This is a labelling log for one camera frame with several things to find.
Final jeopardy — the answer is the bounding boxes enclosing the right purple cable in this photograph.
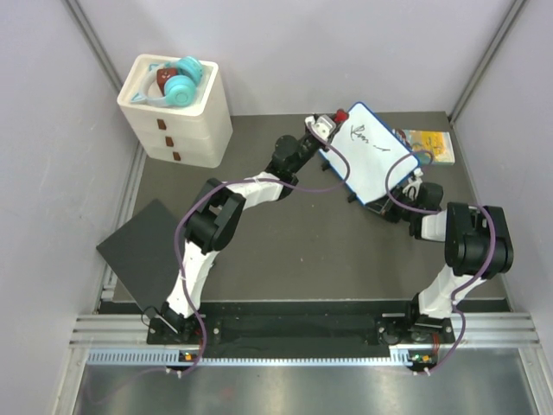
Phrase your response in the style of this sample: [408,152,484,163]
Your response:
[385,150,505,375]

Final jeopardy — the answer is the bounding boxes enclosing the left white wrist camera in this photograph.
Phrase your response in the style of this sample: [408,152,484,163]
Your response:
[304,114,337,142]

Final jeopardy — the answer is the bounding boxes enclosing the teal cat ear headphones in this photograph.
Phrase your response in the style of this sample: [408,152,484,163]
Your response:
[130,56,203,107]

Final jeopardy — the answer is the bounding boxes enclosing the white stacked drawer unit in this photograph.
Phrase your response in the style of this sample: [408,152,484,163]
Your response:
[117,54,232,168]

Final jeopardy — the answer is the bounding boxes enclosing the aluminium frame rail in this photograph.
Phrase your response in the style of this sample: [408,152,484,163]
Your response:
[69,315,148,348]

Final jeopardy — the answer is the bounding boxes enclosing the yellow blue book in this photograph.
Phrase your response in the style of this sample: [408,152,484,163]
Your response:
[392,129,455,165]

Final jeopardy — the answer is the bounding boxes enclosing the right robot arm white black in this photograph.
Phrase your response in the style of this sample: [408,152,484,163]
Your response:
[375,182,514,342]

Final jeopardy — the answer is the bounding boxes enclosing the dark red cube toy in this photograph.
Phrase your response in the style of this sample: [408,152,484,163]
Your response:
[156,67,178,95]

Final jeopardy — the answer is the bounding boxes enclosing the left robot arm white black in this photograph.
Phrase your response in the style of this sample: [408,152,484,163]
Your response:
[160,117,340,343]

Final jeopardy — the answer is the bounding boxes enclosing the blue framed whiteboard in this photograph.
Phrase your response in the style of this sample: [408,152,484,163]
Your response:
[321,102,420,205]

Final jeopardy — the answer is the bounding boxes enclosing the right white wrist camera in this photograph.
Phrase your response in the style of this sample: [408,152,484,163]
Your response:
[403,168,423,201]

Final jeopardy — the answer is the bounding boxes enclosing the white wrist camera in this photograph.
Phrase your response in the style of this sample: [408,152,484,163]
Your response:
[403,168,423,201]
[304,114,337,142]

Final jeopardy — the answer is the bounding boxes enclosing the purple cable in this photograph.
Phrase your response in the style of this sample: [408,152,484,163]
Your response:
[172,124,352,377]
[385,150,505,375]

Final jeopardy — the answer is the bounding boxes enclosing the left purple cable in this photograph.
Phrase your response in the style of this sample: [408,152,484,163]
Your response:
[172,124,352,377]

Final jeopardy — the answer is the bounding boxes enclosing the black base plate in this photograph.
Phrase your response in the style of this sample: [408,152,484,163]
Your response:
[148,300,454,353]

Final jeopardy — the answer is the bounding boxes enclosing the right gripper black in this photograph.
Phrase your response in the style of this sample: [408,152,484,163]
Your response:
[365,187,420,225]

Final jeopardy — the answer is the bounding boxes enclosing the red whiteboard eraser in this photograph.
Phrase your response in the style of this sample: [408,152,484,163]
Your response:
[334,109,349,125]

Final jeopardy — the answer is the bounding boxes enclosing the grey slotted cable duct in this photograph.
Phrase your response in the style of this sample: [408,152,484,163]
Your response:
[86,348,434,367]

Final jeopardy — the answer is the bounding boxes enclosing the black flat board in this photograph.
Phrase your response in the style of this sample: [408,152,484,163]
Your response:
[97,199,179,317]

